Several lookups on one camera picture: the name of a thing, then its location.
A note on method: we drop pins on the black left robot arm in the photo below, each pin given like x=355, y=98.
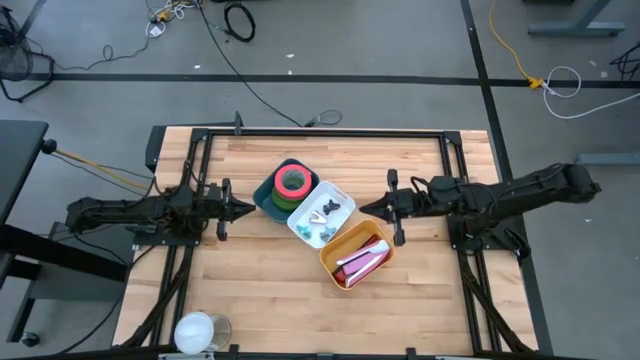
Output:
x=125, y=210

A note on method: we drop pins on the black staple remover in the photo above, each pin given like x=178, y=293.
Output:
x=331, y=206

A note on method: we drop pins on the silver aluminium bracket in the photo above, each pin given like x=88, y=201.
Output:
x=185, y=356

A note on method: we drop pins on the white plastic bin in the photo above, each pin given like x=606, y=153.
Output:
x=342, y=207

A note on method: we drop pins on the red tape roll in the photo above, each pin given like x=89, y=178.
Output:
x=280, y=185

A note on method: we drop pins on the yellow plastic bin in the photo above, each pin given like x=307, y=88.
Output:
x=340, y=247

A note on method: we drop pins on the white lamp on metal base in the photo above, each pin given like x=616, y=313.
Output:
x=192, y=332

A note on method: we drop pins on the black table clamp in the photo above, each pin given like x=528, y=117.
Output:
x=233, y=351
x=238, y=122
x=411, y=354

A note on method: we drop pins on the teal staple remover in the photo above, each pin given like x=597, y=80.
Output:
x=328, y=233
x=303, y=231

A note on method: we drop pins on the teal plastic bin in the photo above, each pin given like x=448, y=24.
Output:
x=262, y=192

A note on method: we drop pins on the pink and white stapler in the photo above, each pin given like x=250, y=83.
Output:
x=362, y=262

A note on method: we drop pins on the red stapler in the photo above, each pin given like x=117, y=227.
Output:
x=339, y=276

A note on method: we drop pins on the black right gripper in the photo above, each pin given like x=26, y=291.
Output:
x=412, y=202

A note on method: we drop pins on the black desk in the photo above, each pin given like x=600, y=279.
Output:
x=20, y=165

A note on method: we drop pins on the black aluminium rig frame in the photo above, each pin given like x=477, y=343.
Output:
x=325, y=133

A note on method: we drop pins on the silver staple remover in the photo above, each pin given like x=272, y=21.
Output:
x=317, y=218

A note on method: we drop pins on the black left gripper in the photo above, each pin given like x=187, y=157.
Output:
x=222, y=207

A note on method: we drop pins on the black floor fan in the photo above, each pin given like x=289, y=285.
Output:
x=15, y=60

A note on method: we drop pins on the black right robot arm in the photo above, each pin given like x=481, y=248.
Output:
x=525, y=190

